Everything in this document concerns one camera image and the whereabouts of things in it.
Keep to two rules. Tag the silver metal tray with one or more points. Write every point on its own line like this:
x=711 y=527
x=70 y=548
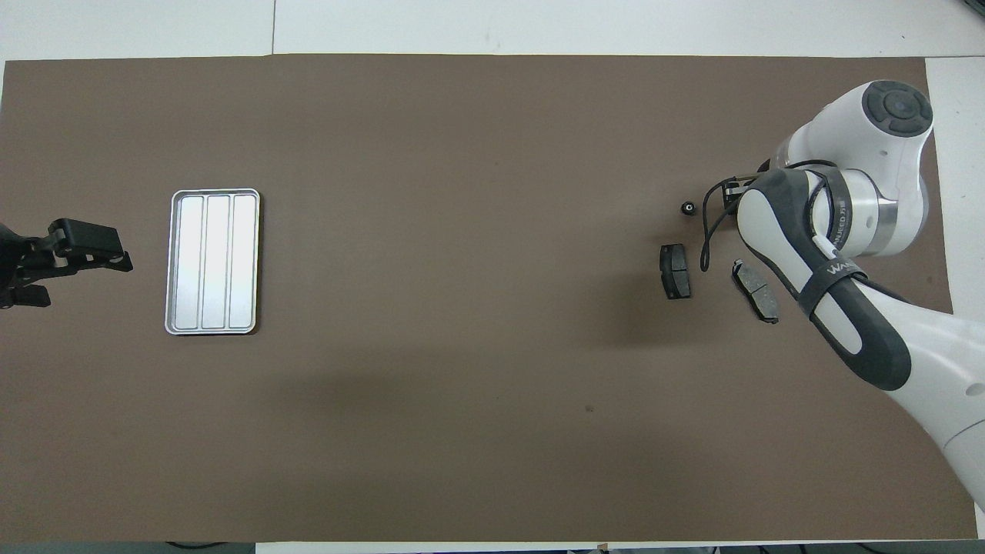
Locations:
x=212 y=261

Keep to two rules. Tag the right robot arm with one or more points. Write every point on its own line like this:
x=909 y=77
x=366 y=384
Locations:
x=862 y=231

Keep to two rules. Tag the small black bearing gear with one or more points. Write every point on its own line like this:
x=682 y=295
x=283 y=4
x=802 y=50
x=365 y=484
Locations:
x=687 y=208

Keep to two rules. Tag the black brake pad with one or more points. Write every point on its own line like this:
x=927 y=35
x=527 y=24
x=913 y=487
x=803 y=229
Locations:
x=676 y=271

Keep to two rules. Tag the grey brake pad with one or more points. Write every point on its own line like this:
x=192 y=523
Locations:
x=756 y=292

